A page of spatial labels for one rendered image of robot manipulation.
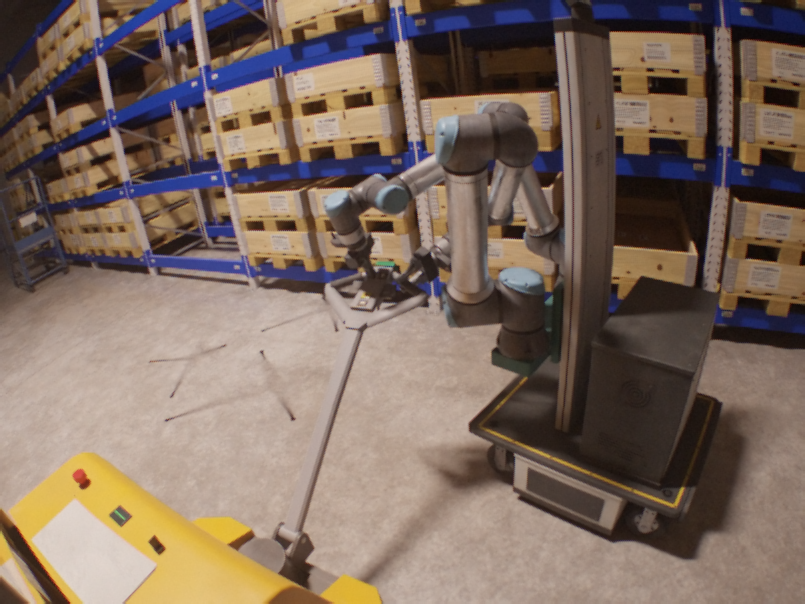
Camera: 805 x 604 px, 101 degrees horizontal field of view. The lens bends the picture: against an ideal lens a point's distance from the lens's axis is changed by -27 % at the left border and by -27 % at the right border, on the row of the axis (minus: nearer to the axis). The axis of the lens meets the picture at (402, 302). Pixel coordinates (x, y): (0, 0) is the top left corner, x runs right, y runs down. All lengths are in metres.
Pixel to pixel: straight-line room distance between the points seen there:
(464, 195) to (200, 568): 1.02
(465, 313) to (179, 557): 1.05
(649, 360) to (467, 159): 0.77
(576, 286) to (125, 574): 1.45
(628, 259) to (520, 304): 1.47
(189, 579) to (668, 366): 1.30
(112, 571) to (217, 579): 0.25
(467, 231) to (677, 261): 1.84
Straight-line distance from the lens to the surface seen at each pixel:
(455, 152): 1.07
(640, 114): 2.65
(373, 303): 1.58
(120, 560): 1.06
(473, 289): 1.38
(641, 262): 2.84
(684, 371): 1.38
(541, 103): 2.69
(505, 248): 2.92
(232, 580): 0.91
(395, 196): 1.35
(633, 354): 1.40
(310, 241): 3.68
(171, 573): 0.98
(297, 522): 1.53
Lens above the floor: 1.61
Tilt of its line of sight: 26 degrees down
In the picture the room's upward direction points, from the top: 8 degrees counter-clockwise
